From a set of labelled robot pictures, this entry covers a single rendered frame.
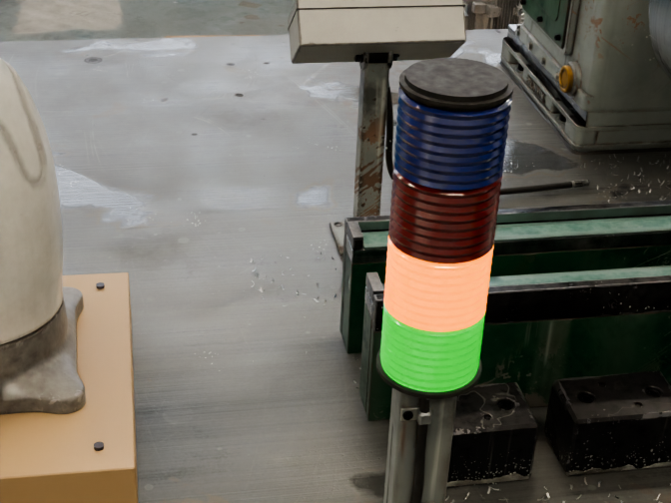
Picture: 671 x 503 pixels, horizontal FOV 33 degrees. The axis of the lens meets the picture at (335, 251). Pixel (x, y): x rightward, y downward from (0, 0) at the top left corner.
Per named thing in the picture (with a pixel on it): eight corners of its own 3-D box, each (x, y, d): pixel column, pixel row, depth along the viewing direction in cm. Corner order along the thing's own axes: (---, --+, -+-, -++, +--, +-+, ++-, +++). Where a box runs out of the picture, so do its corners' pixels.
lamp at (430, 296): (469, 274, 70) (477, 210, 68) (498, 329, 65) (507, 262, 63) (374, 280, 69) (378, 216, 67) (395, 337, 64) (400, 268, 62)
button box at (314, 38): (449, 60, 121) (445, 11, 121) (467, 41, 114) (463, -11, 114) (290, 64, 118) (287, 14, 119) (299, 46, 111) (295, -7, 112)
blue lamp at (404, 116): (484, 141, 65) (493, 67, 63) (517, 190, 60) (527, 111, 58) (382, 146, 64) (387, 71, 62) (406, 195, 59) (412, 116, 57)
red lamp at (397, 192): (477, 210, 68) (484, 141, 65) (507, 262, 63) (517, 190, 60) (378, 216, 67) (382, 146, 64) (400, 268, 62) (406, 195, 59)
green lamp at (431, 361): (462, 334, 72) (469, 274, 70) (490, 392, 67) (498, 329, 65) (370, 341, 71) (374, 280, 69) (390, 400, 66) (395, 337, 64)
